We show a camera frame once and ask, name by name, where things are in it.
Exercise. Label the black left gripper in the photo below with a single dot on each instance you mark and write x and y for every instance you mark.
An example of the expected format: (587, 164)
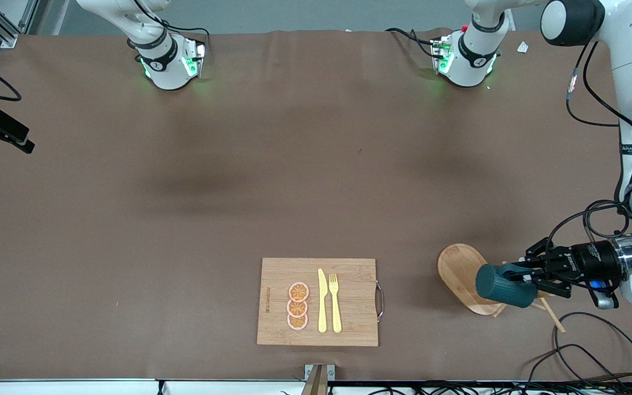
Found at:
(590, 259)

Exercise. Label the dark teal cup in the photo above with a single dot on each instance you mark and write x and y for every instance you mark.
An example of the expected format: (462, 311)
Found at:
(505, 288)

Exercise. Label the wooden mug rack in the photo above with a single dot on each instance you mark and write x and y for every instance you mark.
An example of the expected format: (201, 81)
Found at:
(458, 274)

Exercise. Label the yellow plastic fork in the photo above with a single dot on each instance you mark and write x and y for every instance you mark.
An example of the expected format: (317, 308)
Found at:
(336, 307)

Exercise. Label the white paper scrap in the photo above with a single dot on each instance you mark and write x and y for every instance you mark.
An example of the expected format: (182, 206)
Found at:
(523, 47)

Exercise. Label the yellow plastic knife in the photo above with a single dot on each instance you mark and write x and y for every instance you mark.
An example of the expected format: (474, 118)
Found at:
(322, 307)

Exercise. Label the orange slice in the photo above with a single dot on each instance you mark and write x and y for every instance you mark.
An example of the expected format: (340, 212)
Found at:
(298, 291)
(297, 308)
(297, 322)

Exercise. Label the aluminium frame profile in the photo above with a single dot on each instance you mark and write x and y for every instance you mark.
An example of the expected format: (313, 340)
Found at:
(9, 41)

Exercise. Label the metal table edge bracket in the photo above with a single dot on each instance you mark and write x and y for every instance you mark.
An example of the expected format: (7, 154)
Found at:
(319, 376)

